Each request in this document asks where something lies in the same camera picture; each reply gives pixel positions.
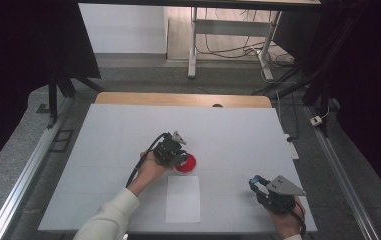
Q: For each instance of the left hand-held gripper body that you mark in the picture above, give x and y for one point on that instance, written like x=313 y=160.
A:
x=168 y=151

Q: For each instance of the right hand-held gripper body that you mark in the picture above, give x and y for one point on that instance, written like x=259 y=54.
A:
x=286 y=190

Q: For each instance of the red round dish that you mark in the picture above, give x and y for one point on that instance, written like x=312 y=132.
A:
x=188 y=165

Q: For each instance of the person's left hand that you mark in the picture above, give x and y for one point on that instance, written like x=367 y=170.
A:
x=153 y=173

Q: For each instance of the person's right hand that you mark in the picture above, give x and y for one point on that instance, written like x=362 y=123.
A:
x=288 y=223

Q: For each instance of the white paper sheet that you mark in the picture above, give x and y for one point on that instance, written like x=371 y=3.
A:
x=183 y=200

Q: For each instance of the large white board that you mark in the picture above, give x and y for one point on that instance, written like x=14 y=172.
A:
x=228 y=133

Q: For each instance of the wooden table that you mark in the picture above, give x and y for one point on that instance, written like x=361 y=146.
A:
x=178 y=99

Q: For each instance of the small white adapter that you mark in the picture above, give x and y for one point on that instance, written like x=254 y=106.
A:
x=316 y=120

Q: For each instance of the black metal stand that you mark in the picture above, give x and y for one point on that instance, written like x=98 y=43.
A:
x=314 y=76
x=53 y=93

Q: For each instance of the black curtain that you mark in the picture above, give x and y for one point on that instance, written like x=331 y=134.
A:
x=371 y=100
x=18 y=66

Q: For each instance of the aluminium rail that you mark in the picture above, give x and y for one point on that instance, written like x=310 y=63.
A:
x=341 y=180
x=28 y=173

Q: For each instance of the white desk frame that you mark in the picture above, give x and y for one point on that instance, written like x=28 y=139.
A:
x=231 y=28

